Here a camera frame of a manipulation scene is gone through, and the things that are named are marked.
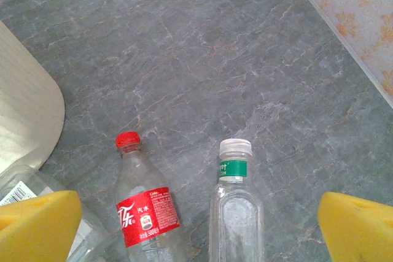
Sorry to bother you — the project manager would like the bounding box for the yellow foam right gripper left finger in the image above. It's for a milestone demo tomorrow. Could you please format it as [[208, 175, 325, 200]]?
[[0, 190, 83, 262]]

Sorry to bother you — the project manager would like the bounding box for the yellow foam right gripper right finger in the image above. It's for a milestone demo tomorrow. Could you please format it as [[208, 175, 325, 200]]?
[[317, 191, 393, 262]]

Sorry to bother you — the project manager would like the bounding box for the clear bottle white green label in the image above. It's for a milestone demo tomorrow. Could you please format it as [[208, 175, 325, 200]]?
[[0, 164, 114, 262]]

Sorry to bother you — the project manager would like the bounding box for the red cap cola bottle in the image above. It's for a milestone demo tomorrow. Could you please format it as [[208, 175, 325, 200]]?
[[115, 131, 188, 262]]

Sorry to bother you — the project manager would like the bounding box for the clear bottle green neck band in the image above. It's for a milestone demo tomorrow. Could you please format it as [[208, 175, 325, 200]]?
[[208, 138, 265, 262]]

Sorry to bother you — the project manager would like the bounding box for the white plastic bin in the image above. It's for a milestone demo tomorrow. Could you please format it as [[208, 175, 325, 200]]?
[[0, 21, 66, 175]]

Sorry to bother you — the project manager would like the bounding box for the aluminium table edge strip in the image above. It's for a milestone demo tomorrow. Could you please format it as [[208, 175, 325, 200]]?
[[284, 0, 393, 108]]

